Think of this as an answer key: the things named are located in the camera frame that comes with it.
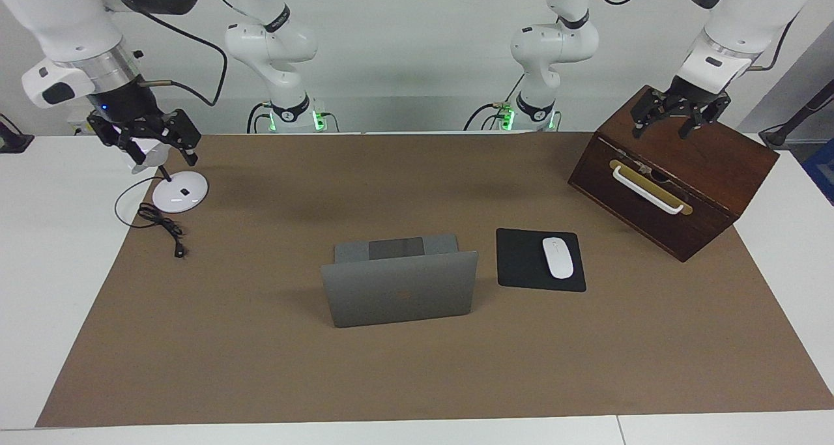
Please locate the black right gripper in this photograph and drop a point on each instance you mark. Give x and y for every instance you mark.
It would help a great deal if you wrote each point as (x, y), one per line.
(130, 109)

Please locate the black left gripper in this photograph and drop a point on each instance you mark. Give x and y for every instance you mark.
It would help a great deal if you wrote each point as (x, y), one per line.
(692, 96)

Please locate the grey Apple laptop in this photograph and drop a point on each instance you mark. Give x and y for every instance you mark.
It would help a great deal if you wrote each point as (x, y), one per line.
(397, 295)

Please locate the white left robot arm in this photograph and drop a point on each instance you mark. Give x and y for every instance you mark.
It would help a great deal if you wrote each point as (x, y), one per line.
(554, 41)

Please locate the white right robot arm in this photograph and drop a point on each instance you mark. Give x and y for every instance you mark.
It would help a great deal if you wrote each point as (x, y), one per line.
(58, 21)

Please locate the dark brown wooden box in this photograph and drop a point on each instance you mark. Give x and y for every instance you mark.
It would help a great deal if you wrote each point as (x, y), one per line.
(717, 165)

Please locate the white desk lamp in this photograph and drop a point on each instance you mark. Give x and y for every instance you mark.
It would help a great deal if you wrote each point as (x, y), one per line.
(179, 197)

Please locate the black tripod stand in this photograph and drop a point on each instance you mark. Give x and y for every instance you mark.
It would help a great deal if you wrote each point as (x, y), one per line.
(791, 124)

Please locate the black stand base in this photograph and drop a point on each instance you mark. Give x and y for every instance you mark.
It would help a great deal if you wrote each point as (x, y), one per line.
(13, 142)

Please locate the blue crate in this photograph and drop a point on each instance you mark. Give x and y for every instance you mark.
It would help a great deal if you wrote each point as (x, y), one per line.
(822, 171)

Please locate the white computer mouse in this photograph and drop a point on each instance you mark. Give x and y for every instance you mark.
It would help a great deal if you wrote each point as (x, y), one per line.
(558, 259)

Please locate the black mouse pad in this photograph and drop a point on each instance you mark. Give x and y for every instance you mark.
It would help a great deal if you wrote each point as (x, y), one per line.
(521, 262)

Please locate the brown table mat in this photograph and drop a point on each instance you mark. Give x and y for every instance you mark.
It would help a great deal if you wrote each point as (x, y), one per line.
(456, 380)

